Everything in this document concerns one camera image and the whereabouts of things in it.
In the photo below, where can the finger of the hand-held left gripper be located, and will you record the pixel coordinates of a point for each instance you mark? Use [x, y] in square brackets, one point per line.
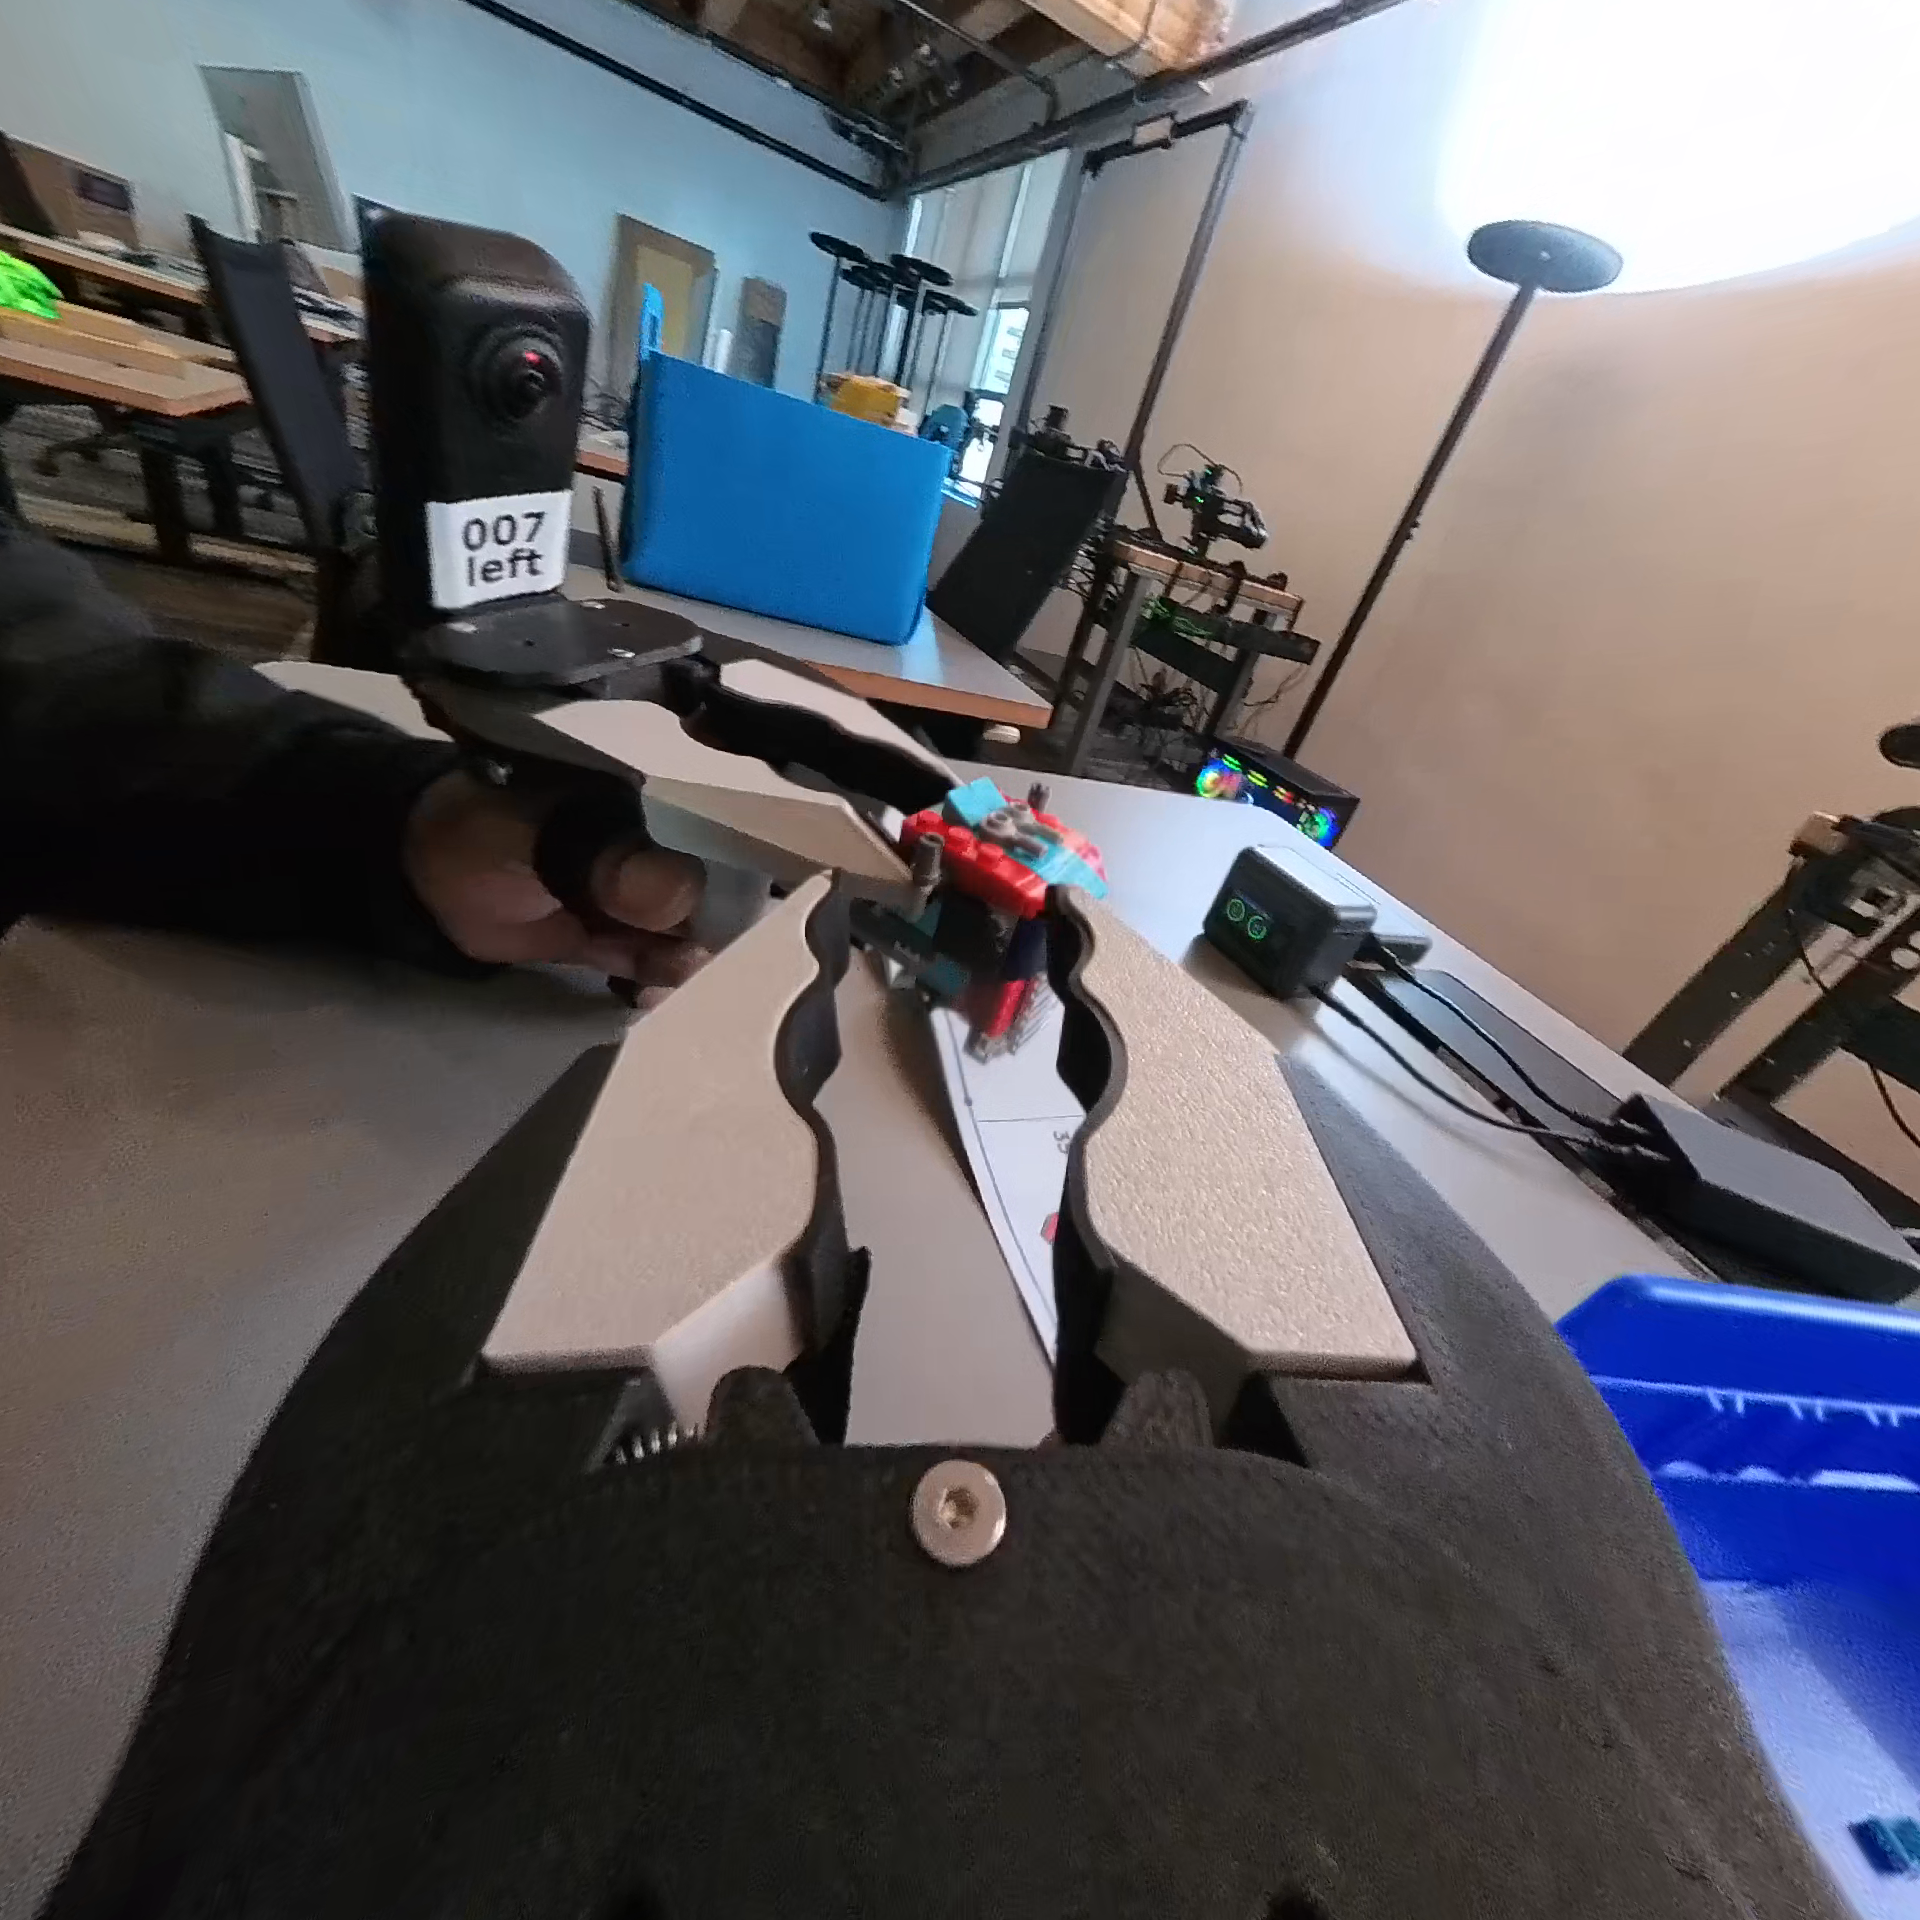
[721, 788]
[782, 694]

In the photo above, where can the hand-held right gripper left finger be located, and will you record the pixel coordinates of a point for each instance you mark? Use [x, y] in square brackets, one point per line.
[660, 1185]

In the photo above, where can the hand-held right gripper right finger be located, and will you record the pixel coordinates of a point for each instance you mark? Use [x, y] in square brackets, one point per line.
[1228, 1185]

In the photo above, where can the red teal toy brick model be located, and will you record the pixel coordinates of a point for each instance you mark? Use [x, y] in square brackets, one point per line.
[975, 863]

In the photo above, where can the black robot arm with lights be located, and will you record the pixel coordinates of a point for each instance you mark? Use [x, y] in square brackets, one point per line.
[1215, 502]

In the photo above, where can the person's left forearm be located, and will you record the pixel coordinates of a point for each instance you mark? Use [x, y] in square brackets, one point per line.
[180, 780]

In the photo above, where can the grey desk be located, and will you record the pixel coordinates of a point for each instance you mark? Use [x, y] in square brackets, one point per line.
[226, 1198]

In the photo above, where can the person's left hand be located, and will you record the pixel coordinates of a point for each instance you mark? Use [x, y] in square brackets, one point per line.
[482, 869]

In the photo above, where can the grey table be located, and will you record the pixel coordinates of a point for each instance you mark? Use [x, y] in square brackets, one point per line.
[932, 660]

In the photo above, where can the large blue crate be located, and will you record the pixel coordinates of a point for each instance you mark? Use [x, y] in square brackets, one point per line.
[782, 494]

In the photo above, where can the white instruction booklet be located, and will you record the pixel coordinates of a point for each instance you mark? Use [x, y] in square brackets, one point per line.
[1004, 1185]

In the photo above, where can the black charger with green display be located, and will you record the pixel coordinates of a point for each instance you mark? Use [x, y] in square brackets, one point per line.
[1285, 914]

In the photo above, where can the flat black device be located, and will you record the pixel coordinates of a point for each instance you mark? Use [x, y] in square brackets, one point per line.
[1501, 1050]

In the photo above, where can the computer case with rainbow lights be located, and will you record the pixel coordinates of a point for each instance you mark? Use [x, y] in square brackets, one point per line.
[1275, 788]

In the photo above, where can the wooden top cart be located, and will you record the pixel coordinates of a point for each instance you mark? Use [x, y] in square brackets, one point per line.
[1198, 631]

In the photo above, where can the black power adapter box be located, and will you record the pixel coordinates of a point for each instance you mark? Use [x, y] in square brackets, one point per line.
[1753, 1185]

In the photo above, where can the black metal stand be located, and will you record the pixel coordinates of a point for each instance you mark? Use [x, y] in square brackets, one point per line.
[1800, 932]

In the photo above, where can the blue bin holding small bricks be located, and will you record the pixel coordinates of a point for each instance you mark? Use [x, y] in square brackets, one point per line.
[1800, 1499]

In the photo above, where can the black floor lamp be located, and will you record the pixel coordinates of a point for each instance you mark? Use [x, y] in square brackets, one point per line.
[1442, 451]

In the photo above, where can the tall black frame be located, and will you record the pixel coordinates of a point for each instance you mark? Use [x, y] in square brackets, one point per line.
[1186, 300]

